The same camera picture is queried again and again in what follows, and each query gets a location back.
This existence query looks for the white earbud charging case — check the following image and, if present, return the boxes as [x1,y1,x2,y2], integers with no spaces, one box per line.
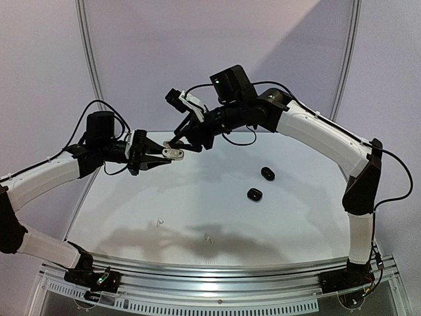
[162,141,184,161]

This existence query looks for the large black charging case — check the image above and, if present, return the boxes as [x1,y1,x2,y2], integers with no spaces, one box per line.
[260,167,276,181]

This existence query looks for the small black charging case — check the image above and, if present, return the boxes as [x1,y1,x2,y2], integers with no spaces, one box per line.
[247,188,262,202]

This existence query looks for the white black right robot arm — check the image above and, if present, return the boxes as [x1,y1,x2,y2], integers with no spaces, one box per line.
[165,65,382,287]

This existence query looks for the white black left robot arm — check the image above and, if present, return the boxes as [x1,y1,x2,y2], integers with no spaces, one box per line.
[1,111,184,286]

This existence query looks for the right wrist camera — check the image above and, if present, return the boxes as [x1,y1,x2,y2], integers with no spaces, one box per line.
[165,88,206,122]

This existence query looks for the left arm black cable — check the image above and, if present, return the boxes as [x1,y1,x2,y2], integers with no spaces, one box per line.
[0,99,132,180]

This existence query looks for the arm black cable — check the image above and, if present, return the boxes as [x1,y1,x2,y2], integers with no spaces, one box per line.
[0,99,132,180]
[182,80,414,290]

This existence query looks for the front aluminium rail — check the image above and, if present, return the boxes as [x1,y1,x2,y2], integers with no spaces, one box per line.
[39,251,401,300]

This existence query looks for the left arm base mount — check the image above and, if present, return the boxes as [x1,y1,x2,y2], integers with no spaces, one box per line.
[64,267,122,302]

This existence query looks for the perforated metal cable tray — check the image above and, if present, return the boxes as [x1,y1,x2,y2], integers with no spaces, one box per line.
[38,280,320,316]

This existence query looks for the left aluminium frame post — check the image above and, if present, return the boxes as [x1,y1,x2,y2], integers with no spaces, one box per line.
[75,0,103,99]

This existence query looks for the aluminium frame post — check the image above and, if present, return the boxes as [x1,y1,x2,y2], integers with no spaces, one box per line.
[328,0,362,121]
[75,0,103,99]

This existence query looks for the right aluminium frame post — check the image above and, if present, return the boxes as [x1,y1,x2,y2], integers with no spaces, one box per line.
[328,0,362,121]

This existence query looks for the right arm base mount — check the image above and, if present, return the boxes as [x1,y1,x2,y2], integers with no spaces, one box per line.
[318,260,384,296]

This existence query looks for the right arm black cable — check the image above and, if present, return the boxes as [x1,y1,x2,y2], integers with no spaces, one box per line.
[182,80,414,290]

